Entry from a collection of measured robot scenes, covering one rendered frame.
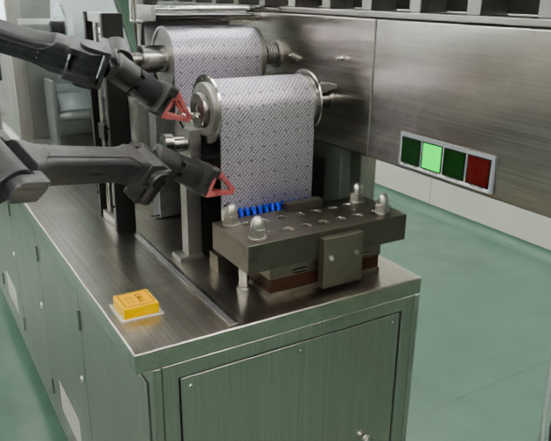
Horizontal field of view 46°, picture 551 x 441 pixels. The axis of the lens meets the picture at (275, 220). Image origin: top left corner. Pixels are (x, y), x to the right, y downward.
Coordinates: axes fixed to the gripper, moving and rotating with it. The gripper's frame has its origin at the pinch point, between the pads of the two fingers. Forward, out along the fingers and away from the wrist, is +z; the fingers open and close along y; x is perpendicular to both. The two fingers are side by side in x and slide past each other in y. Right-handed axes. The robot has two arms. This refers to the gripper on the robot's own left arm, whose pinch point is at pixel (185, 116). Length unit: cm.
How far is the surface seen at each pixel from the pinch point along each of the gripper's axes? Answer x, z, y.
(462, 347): -10, 196, -28
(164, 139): -6.5, -0.9, -0.8
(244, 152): 0.1, 11.7, 8.9
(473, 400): -26, 173, 0
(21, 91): -15, -2, -95
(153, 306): -35.6, 3.7, 21.3
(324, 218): -3.0, 28.4, 23.4
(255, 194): -6.1, 20.0, 9.5
